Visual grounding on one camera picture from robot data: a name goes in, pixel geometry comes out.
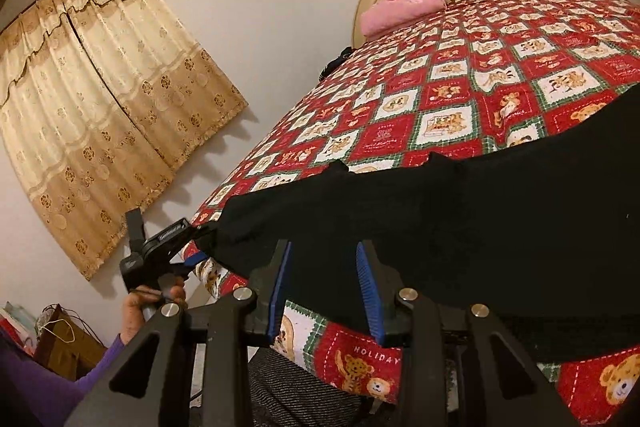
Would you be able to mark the dark object beside bed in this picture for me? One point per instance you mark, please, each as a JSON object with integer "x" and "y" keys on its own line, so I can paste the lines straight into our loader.
{"x": 336, "y": 64}

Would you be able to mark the person's left forearm purple sleeve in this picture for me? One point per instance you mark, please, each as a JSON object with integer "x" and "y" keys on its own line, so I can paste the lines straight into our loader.
{"x": 55, "y": 392}

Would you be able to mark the red teddy bear printed blanket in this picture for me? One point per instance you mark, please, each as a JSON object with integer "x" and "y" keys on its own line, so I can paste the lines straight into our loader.
{"x": 450, "y": 72}

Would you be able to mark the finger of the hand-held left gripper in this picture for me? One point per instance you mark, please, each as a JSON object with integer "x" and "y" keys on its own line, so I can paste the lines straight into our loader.
{"x": 202, "y": 242}

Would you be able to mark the person's left hand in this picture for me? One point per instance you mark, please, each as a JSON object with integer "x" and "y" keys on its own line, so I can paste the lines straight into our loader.
{"x": 137, "y": 314}

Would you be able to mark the pink folded cloth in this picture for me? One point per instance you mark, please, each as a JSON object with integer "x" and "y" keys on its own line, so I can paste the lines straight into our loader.
{"x": 400, "y": 7}

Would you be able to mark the red white bag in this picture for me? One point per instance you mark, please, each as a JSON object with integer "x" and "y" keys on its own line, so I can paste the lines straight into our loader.
{"x": 17, "y": 324}

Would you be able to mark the beige flowered window curtain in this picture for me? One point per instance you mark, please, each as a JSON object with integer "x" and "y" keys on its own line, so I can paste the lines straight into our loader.
{"x": 100, "y": 107}

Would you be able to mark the brown paper bag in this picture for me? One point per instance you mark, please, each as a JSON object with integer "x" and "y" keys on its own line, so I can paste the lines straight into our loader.
{"x": 70, "y": 342}

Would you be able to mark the person's leg grey trousers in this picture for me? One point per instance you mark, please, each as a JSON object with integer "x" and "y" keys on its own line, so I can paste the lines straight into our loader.
{"x": 300, "y": 392}

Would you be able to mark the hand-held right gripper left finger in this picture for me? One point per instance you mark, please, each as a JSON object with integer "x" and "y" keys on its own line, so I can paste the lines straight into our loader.
{"x": 277, "y": 302}

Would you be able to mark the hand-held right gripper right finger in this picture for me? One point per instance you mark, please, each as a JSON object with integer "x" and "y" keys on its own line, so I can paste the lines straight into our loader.
{"x": 370, "y": 297}

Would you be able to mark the black pants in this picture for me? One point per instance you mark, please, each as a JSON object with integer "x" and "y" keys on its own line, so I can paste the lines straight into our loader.
{"x": 450, "y": 232}

